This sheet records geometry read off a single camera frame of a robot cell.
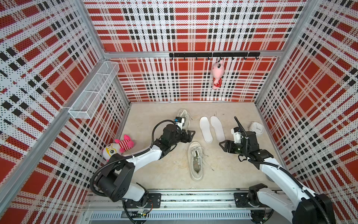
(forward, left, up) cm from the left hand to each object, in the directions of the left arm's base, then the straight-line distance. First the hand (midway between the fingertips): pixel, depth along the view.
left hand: (192, 131), depth 86 cm
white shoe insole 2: (+10, -20, -14) cm, 27 cm away
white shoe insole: (+14, -10, -14) cm, 22 cm away
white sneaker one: (+19, +6, -4) cm, 20 cm away
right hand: (-8, -20, -3) cm, 21 cm away
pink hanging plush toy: (+35, -17, +20) cm, 44 cm away
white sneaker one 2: (-14, -2, -3) cm, 14 cm away
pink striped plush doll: (-7, +47, -8) cm, 48 cm away
